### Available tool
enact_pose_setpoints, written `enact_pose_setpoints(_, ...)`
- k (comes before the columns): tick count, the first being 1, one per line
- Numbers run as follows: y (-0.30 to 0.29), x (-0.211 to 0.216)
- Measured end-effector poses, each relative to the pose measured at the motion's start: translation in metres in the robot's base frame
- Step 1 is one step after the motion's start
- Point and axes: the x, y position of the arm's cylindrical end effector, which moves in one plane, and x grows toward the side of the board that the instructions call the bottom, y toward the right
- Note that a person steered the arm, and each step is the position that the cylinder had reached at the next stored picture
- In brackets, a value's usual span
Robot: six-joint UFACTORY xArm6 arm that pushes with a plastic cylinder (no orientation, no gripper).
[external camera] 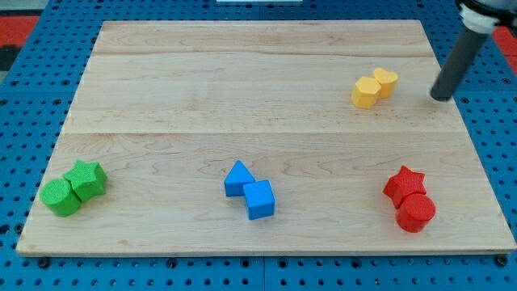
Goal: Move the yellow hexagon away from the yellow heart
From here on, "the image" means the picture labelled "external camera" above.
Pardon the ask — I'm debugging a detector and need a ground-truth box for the green cylinder block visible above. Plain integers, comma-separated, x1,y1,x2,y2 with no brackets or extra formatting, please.
40,179,82,217

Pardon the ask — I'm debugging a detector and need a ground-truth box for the yellow heart block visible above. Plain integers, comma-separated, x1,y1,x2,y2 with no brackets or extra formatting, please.
372,68,399,99

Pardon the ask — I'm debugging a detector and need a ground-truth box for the red star block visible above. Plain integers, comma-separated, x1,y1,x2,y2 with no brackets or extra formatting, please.
383,166,427,209

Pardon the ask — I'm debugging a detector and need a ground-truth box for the wooden board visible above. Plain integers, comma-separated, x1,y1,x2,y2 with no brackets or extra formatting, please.
16,20,516,257

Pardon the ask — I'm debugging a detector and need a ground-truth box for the red cylinder block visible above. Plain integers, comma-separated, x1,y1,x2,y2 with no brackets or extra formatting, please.
396,194,436,233

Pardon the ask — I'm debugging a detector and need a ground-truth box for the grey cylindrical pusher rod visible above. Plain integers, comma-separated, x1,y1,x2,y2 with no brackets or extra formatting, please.
430,27,488,102

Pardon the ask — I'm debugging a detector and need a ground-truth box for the yellow hexagon block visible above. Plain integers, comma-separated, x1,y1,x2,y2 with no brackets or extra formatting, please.
351,77,381,109

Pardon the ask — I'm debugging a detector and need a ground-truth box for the blue triangle block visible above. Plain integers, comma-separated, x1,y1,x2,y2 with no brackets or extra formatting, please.
224,160,255,197

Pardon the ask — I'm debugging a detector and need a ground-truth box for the green star block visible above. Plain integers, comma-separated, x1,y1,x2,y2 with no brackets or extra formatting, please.
64,160,107,202

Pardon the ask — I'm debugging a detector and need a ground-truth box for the white and black rod mount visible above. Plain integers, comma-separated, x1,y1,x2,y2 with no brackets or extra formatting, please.
455,0,516,35

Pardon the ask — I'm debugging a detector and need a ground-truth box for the blue cube block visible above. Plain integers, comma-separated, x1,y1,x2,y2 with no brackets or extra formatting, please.
243,179,275,220

